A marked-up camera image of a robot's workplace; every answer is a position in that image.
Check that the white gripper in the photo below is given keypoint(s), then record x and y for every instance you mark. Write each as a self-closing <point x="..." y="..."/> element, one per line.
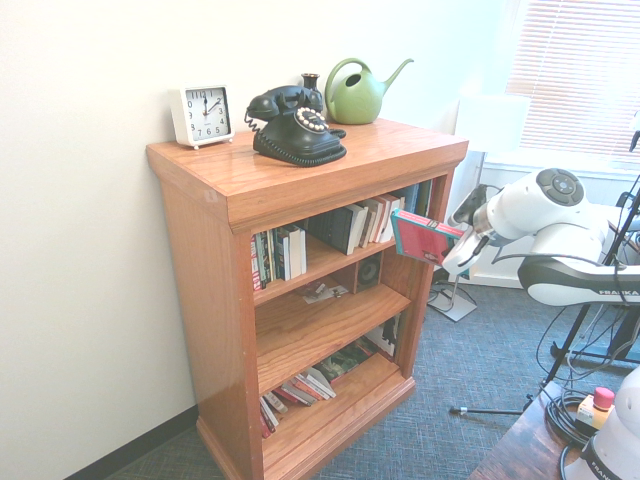
<point x="467" y="252"/>

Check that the teal and red paperback book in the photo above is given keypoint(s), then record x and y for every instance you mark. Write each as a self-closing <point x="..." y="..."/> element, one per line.
<point x="415" y="240"/>

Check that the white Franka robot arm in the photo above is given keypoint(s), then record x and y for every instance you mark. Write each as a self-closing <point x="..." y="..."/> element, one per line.
<point x="550" y="210"/>

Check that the blue spine book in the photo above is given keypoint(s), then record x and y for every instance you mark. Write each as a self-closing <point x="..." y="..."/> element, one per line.
<point x="423" y="197"/>

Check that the dark cover paperback book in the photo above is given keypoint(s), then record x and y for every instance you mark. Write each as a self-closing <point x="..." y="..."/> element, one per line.
<point x="398" y="202"/>

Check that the thick cream paperback book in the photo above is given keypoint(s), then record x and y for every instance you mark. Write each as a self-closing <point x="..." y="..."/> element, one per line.
<point x="384" y="215"/>

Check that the small wooden speaker box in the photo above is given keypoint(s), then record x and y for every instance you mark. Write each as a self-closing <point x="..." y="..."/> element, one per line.
<point x="369" y="272"/>

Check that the large white illustrated book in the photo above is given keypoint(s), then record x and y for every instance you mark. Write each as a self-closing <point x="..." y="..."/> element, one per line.
<point x="387" y="337"/>

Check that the white shade floor lamp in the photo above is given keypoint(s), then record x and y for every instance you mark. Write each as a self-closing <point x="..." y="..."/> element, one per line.
<point x="492" y="122"/>

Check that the black cover paperback book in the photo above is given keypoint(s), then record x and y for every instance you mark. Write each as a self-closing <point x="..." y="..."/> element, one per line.
<point x="332" y="227"/>

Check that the loose paper cards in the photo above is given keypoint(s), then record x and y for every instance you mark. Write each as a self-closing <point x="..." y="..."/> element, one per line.
<point x="325" y="294"/>

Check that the dark green cover book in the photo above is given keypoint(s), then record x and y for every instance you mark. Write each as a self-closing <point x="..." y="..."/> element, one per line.
<point x="345" y="364"/>

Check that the thick white paperback book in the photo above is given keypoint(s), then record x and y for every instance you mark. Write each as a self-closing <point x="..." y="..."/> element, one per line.
<point x="298" y="250"/>

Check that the blue cover book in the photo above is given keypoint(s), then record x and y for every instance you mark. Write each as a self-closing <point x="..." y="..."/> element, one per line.
<point x="283" y="252"/>

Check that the green plastic watering can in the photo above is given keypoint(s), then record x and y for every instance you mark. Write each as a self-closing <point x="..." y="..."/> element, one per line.
<point x="355" y="102"/>

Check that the multicoloured spine book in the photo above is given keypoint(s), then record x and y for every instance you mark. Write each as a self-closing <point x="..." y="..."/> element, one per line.
<point x="270" y="255"/>

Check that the white cover thin book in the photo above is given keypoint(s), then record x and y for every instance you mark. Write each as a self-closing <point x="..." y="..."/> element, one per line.
<point x="320" y="384"/>

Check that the red emergency stop button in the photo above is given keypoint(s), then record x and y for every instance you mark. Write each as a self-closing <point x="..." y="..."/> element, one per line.
<point x="597" y="407"/>

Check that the black rotary telephone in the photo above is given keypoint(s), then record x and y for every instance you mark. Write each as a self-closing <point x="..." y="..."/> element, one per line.
<point x="300" y="135"/>

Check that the dark wooden table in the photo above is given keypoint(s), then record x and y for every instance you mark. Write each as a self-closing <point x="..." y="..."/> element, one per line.
<point x="520" y="450"/>

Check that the dark red spine book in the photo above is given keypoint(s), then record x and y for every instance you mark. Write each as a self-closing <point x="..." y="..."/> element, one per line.
<point x="257" y="265"/>

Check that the white window blinds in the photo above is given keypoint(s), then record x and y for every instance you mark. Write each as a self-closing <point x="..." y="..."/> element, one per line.
<point x="575" y="70"/>

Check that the red cover book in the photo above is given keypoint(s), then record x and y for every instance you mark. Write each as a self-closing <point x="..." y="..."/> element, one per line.
<point x="295" y="395"/>

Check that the black glossy vase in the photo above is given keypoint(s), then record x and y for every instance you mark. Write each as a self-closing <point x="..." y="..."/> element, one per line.
<point x="311" y="82"/>

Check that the wooden bookshelf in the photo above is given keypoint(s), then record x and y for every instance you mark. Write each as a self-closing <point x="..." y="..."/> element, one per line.
<point x="215" y="300"/>

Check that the white and red book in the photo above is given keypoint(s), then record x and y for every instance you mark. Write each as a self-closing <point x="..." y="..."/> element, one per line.
<point x="269" y="420"/>

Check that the white square alarm clock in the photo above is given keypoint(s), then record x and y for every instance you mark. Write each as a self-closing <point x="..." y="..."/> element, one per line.
<point x="202" y="115"/>

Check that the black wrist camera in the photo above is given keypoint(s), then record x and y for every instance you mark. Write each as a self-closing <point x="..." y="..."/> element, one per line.
<point x="472" y="205"/>

